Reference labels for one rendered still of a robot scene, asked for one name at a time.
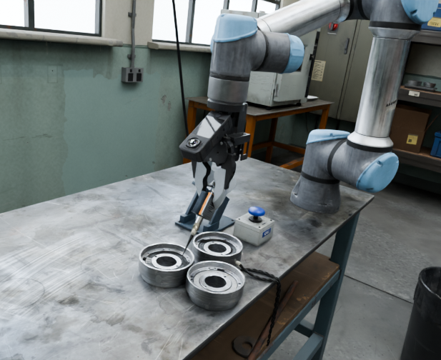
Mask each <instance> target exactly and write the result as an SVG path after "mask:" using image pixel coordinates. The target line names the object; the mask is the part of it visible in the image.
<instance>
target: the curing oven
mask: <svg viewBox="0 0 441 360"><path fill-rule="evenodd" d="M220 14H238V15H243V16H251V17H254V18H256V19H258V18H259V17H261V16H264V15H267V14H268V13H260V12H252V11H237V10H229V9H221V11H220ZM320 29H321V27H320V28H318V29H315V30H314V31H311V32H309V33H307V34H305V35H303V36H300V37H298V38H299V39H300V40H301V41H302V43H303V46H304V58H303V61H302V64H301V66H300V67H299V68H298V70H296V71H294V72H292V73H283V74H278V73H272V72H261V71H251V73H250V78H249V88H248V94H247V101H248V102H252V103H256V104H261V105H265V106H267V107H266V110H271V106H281V105H286V104H296V105H297V106H301V103H305V102H307V97H308V93H309V86H310V82H311V78H312V71H313V67H314V60H315V56H316V52H317V45H318V41H319V34H320Z"/></svg>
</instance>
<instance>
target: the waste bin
mask: <svg viewBox="0 0 441 360"><path fill-rule="evenodd" d="M413 300H414V304H413V307H412V312H411V315H410V321H409V324H408V327H407V333H406V336H405V342H404V345H403V348H402V353H401V357H400V360H441V266H430V267H427V268H425V269H423V270H422V271H421V272H420V273H419V276H418V282H417V285H416V287H415V293H414V298H413Z"/></svg>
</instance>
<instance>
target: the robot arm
mask: <svg viewBox="0 0 441 360"><path fill-rule="evenodd" d="M438 2H439V0H301V1H298V2H296V3H294V4H291V5H289V6H286V7H284V8H282V9H279V10H276V11H273V12H272V13H270V14H267V15H264V16H261V17H259V18H258V19H256V18H254V17H251V16H243V15H238V14H220V15H219V16H218V17H217V20H216V25H215V28H214V34H213V35H212V38H211V41H210V49H211V52H212V59H211V66H210V73H209V86H208V93H207V96H208V98H209V99H208V101H207V107H209V108H211V109H214V110H215V111H210V112H209V113H208V114H207V116H206V117H205V118H204V119H203V120H202V121H201V122H200V124H199V125H198V126H197V127H196V128H195V129H194V130H193V132H192V133H191V134H190V135H188V137H187V138H186V139H185V140H184V141H183V142H182V143H181V144H180V145H179V148H180V151H181V153H182V157H183V158H185V159H190V160H192V173H193V178H194V182H195V186H196V189H197V193H198V195H200V194H201V192H202V191H205V192H206V188H207V186H208V185H209V184H210V183H211V182H212V181H213V180H215V188H214V198H213V200H212V203H213V205H214V208H215V209H218V208H219V207H220V206H221V204H222V203H223V201H224V199H225V197H226V195H227V194H228V193H229V192H230V191H231V190H232V189H233V188H234V187H235V186H236V182H237V181H236V179H235V178H234V177H233V176H234V173H235V171H236V161H238V160H239V155H240V154H241V157H240V161H243V160H245V159H247V155H248V151H249V141H250V136H251V134H246V133H244V125H245V119H246V114H247V105H248V104H247V103H245V102H246V101H247V94H248V88H249V78H250V73H251V71H261V72H272V73H278V74H283V73H292V72H294V71H296V70H298V68H299V67H300V66H301V64H302V61H303V58H304V46H303V43H302V41H301V40H300V39H299V38H298V37H300V36H303V35H305V34H307V33H309V32H311V31H314V30H315V29H318V28H320V27H322V26H325V25H327V24H329V23H333V24H339V23H342V22H343V21H346V20H354V19H361V20H370V24H369V30H370V31H371V32H372V34H373V40H372V47H371V51H370V57H369V61H368V65H367V72H366V76H365V82H364V86H363V90H362V97H361V101H360V107H359V111H358V115H357V123H356V127H355V131H354V132H353V133H351V134H350V133H349V132H346V131H338V130H329V129H316V130H313V131H311V132H310V133H309V137H308V140H307V143H306V145H307V146H306V150H305V155H304V161H303V165H302V172H301V176H300V178H299V180H298V181H297V183H296V185H295V186H294V188H293V190H292V193H291V196H290V201H291V202H292V203H293V204H294V205H296V206H298V207H299V208H301V209H305V210H308V211H312V212H316V213H322V214H331V213H335V212H337V211H339V210H340V205H341V197H340V181H343V182H345V183H347V184H349V185H352V186H354V187H356V188H357V189H359V190H363V191H367V192H369V193H376V192H378V191H381V190H383V189H384V188H385V187H386V186H387V185H388V184H389V183H390V182H391V180H392V179H393V178H394V176H395V174H396V172H397V169H398V166H399V160H398V157H397V156H396V155H395V154H394V153H392V147H393V142H392V140H391V139H390V138H389V135H390V129H391V125H392V120H393V116H394V112H395V107H396V103H397V98H398V94H399V91H400V85H401V82H402V76H403V73H404V70H405V64H406V60H407V55H408V51H409V47H410V42H411V39H412V38H413V37H414V36H416V35H417V34H418V33H420V29H421V26H422V24H424V23H427V22H428V21H429V20H430V19H431V18H432V17H433V14H435V12H436V10H437V6H438ZM245 142H247V150H246V154H243V152H244V143H245ZM241 144H242V149H240V147H241ZM212 162H214V163H215V164H216V165H217V166H221V168H220V169H218V170H216V171H213V170H212Z"/></svg>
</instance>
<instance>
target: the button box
mask: <svg viewBox="0 0 441 360"><path fill-rule="evenodd" d="M273 228H274V220H271V219H268V218H267V217H264V216H258V219H253V215H251V214H249V212H248V213H246V214H245V215H243V216H241V217H239V218H237V219H235V223H234V232H233V236H234V237H237V238H238V239H241V240H243V241H246V242H248V243H250V244H253V245H255V246H259V245H261V244H263V243H264V242H265V241H267V240H268V239H270V238H272V233H273Z"/></svg>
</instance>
